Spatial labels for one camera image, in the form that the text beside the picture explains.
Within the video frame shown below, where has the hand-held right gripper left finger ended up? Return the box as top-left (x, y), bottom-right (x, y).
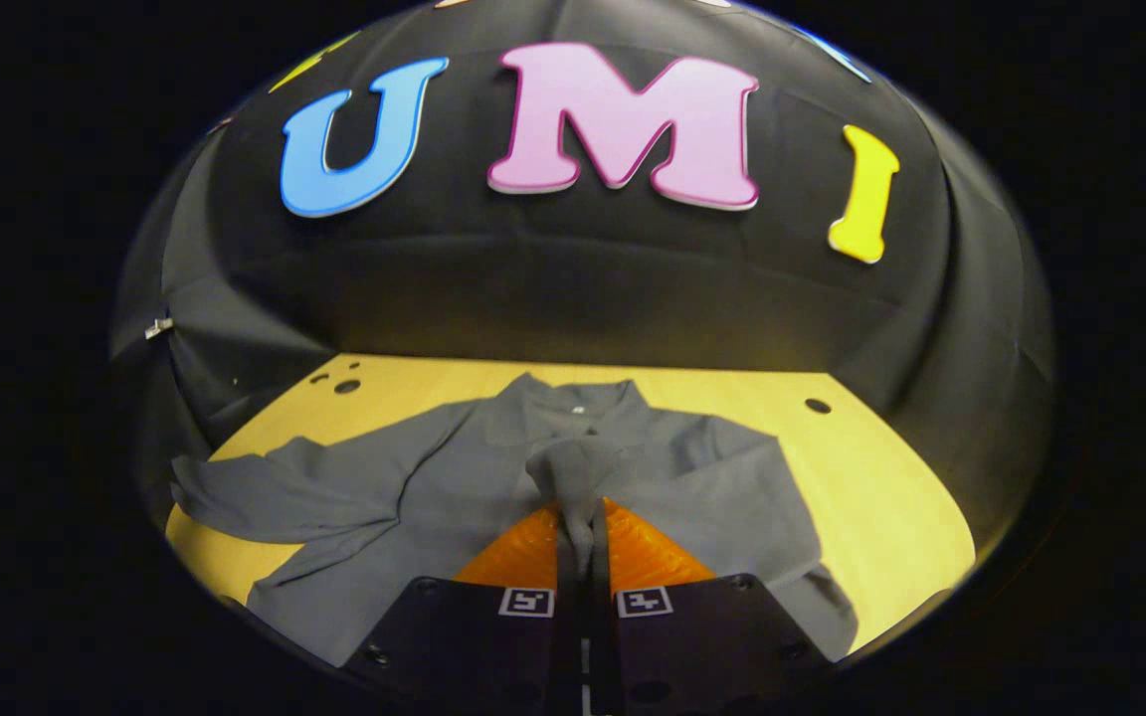
top-left (346, 500), bottom-right (586, 716)

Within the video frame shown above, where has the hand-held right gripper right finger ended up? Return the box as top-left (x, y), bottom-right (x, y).
top-left (588, 497), bottom-right (835, 716)

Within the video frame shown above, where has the grey collared shirt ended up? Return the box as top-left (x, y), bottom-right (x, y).
top-left (170, 373), bottom-right (860, 667)

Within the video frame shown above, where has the black backdrop cloth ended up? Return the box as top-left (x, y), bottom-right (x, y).
top-left (110, 0), bottom-right (1056, 558)

